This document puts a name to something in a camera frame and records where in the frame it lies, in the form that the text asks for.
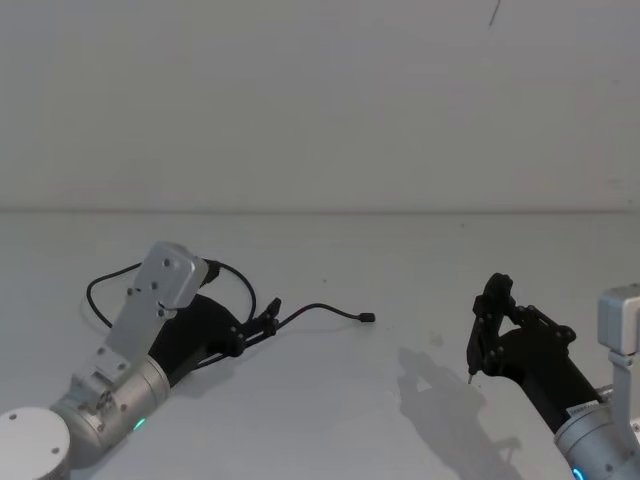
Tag white table cloth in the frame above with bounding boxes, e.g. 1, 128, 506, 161
0, 209, 640, 480

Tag plain pale wall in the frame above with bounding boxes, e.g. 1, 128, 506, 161
0, 0, 640, 214

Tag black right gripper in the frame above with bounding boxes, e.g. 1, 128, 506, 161
466, 272, 602, 437

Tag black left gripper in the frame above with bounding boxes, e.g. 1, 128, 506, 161
148, 293, 283, 390

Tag thin black cable with plug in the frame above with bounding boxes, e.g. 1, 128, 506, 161
86, 258, 377, 351

